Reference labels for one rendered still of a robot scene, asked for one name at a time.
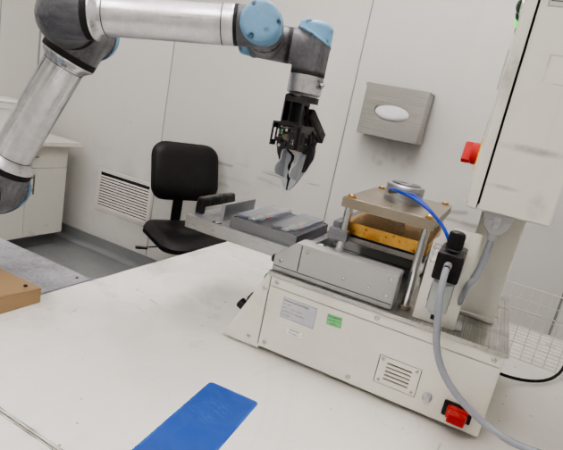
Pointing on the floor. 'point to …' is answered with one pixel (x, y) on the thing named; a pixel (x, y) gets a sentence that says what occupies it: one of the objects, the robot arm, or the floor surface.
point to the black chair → (205, 177)
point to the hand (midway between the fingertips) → (289, 184)
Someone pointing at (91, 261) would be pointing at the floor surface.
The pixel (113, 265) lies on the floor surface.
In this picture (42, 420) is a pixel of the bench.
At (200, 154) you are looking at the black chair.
